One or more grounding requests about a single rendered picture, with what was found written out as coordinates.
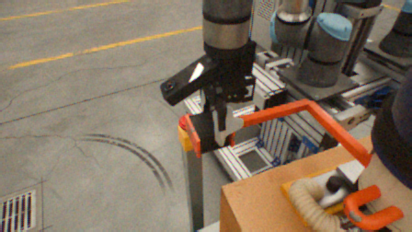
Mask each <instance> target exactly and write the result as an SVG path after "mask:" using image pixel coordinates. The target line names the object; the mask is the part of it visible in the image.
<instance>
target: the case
mask: <svg viewBox="0 0 412 232"><path fill-rule="evenodd" d="M358 142H359V143H360V144H361V145H362V146H363V147H365V148H366V149H367V150H368V151H370V149H371V147H372V141H371V136H370V135H368V136H366V137H364V138H361V139H359V140H358ZM353 158H355V157H353V155H351V154H350V152H349V151H348V150H346V148H345V147H343V145H339V146H338V147H334V148H331V149H329V150H326V151H324V152H319V153H317V154H316V155H312V156H309V157H305V158H303V159H298V160H296V161H295V162H291V163H289V164H285V165H283V166H281V167H276V168H273V169H270V170H268V171H264V172H262V173H260V174H256V175H254V176H250V177H248V178H246V179H242V180H237V181H235V182H233V183H229V184H227V185H223V186H222V188H221V204H220V232H317V231H314V230H313V228H312V227H311V226H309V227H305V225H304V224H303V222H302V221H301V219H300V218H299V216H298V215H297V214H296V212H295V211H294V210H293V208H292V207H291V205H290V203H289V201H288V200H287V199H286V197H285V195H284V193H283V192H282V191H281V189H280V187H281V184H283V183H287V182H289V181H291V180H296V179H299V178H301V177H303V176H307V175H309V174H313V173H315V172H317V171H320V170H322V169H325V168H329V167H333V166H335V165H336V164H341V163H342V162H346V161H349V160H350V159H353Z"/></svg>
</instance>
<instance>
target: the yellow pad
mask: <svg viewBox="0 0 412 232"><path fill-rule="evenodd" d="M353 160H355V158H353V159H350V160H349V161H346V162H342V163H341V164H336V165H335V166H333V167H329V168H325V169H322V170H320V171H317V172H315V173H313V174H309V175H307V176H303V177H301V178H299V179H296V180H300V179H312V180H316V181H317V183H319V185H321V186H322V188H324V190H325V195H324V197H323V198H322V200H320V201H319V202H317V203H318V205H319V206H321V207H322V209H325V212H327V214H328V215H333V216H334V215H339V214H341V213H343V212H344V209H343V205H342V204H343V200H344V198H346V197H347V196H348V195H350V194H351V193H352V189H353V188H351V187H350V186H349V184H348V183H347V182H346V181H345V180H344V179H343V177H342V176H341V175H340V174H338V172H337V170H336V168H337V167H338V166H340V165H342V164H346V163H348V162H350V161H353ZM296 180H291V181H289V182H287V183H283V184H281V187H280V189H281V191H282V192H283V193H284V195H285V197H286V199H287V200H288V201H289V203H290V205H291V207H292V208H293V210H294V211H295V212H296V214H297V215H298V216H299V218H300V219H301V221H302V222H303V224H304V225H305V227H309V226H308V223H307V222H305V221H304V220H303V218H301V214H298V213H297V210H296V209H294V207H293V205H292V203H291V201H290V200H289V193H288V191H289V188H290V187H291V184H292V183H293V182H294V181H296Z"/></svg>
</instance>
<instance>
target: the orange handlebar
mask: <svg viewBox="0 0 412 232"><path fill-rule="evenodd" d="M304 110H307V111H308V112H309V113H310V114H311V115H312V116H313V117H314V118H315V119H316V120H317V121H318V122H319V123H320V124H321V125H322V126H323V127H324V128H325V129H326V130H327V131H329V133H331V135H333V136H334V138H336V139H337V140H338V142H339V143H341V145H343V147H345V148H346V150H348V151H349V152H350V154H351V155H353V157H355V159H357V160H358V162H360V163H361V164H362V165H363V166H364V167H365V168H367V167H368V165H369V164H370V161H371V159H372V154H368V152H369V151H368V150H367V149H366V148H365V147H363V146H362V145H361V143H359V142H358V140H355V138H353V136H352V135H350V133H348V132H347V131H346V130H345V129H343V127H342V126H340V125H339V124H338V123H337V122H336V121H335V120H334V119H332V118H331V117H330V116H329V114H327V113H326V112H325V111H324V110H322V108H321V107H319V106H318V105H317V104H316V103H315V102H314V101H312V100H310V101H308V100H307V99H301V100H298V101H295V102H291V103H288V104H285V105H280V106H278V107H272V108H270V109H267V110H261V111H255V112H253V113H250V114H246V115H243V116H240V117H238V118H241V119H243V121H244V125H243V127H242V128H245V127H247V126H251V125H254V124H257V123H262V122H267V121H270V120H273V119H278V118H279V117H284V116H287V115H290V114H294V113H296V112H299V111H304ZM380 197H381V192H380V189H379V188H378V187H377V186H375V185H372V186H369V187H368V188H364V189H362V190H360V191H356V192H353V193H351V194H350V195H348V196H347V197H346V198H344V200H343V204H342V205H343V209H344V213H345V215H346V217H347V218H348V219H349V220H350V221H351V222H352V223H353V224H354V225H355V226H357V227H359V228H362V229H365V230H368V231H373V230H377V229H378V228H381V227H383V226H387V225H388V224H391V223H393V222H395V221H396V220H398V219H402V218H403V217H404V213H403V212H402V210H400V209H399V208H398V207H395V206H392V205H391V206H389V207H387V208H384V209H383V210H380V211H379V212H376V213H374V214H372V215H363V214H362V212H361V211H360V210H359V209H358V207H359V206H361V205H362V204H366V203H369V202H371V201H372V200H376V199H377V198H380Z"/></svg>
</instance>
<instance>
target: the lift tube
mask: <svg viewBox="0 0 412 232"><path fill-rule="evenodd" d="M392 114H393V118H394V123H395V126H396V130H397V131H398V132H399V133H400V135H401V136H402V138H404V140H405V141H406V142H407V143H408V144H409V145H411V146H412V65H411V67H410V68H409V69H408V72H406V75H405V76H404V79H403V81H402V82H401V85H400V87H399V89H398V90H397V93H396V96H395V100H394V104H393V107H392ZM371 141H372V147H373V149H374V152H375V153H376V155H377V156H378V157H379V158H380V160H381V162H382V164H384V166H385V167H386V168H387V169H388V170H389V171H390V173H391V174H392V175H393V176H395V177H396V178H397V179H398V180H399V181H400V182H401V183H403V184H404V186H406V187H407V188H409V189H410V190H411V191H412V180H411V179H409V178H408V177H407V176H406V175H404V174H403V173H402V172H401V171H400V170H399V169H398V168H397V167H395V166H394V165H393V164H392V162H391V161H390V160H389V159H388V157H386V155H385V154H384V153H383V151H382V149H381V147H380V146H379V145H378V144H377V141H376V138H375V137H374V130H373V126H372V130H371Z"/></svg>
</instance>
